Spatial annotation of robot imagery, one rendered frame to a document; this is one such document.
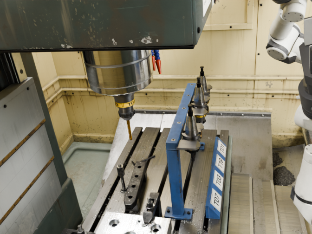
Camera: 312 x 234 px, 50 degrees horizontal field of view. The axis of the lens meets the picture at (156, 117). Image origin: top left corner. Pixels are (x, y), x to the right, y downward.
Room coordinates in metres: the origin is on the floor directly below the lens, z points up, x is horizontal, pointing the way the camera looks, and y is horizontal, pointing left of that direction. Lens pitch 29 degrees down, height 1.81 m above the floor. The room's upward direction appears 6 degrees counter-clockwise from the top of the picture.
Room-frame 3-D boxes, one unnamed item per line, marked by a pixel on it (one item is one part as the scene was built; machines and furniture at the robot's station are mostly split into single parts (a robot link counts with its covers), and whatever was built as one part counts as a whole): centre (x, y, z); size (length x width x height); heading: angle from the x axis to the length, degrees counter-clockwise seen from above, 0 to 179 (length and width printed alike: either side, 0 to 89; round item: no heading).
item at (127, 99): (0.76, 0.07, 1.46); 0.05 x 0.05 x 0.03
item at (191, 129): (0.93, -0.11, 1.26); 0.04 x 0.04 x 0.07
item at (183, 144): (0.88, -0.10, 1.21); 0.07 x 0.05 x 0.01; 74
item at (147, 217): (0.84, 0.05, 0.97); 0.13 x 0.03 x 0.15; 164
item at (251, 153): (1.38, -0.11, 0.75); 0.89 x 0.70 x 0.26; 74
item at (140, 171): (1.03, 0.11, 0.93); 0.26 x 0.05 x 0.06; 169
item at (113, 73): (0.76, 0.07, 1.56); 0.16 x 0.16 x 0.12
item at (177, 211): (0.90, -0.04, 1.05); 0.10 x 0.05 x 0.30; 74
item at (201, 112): (1.09, -0.16, 1.21); 0.07 x 0.05 x 0.01; 74
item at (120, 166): (1.06, 0.16, 0.96); 0.03 x 0.03 x 0.13
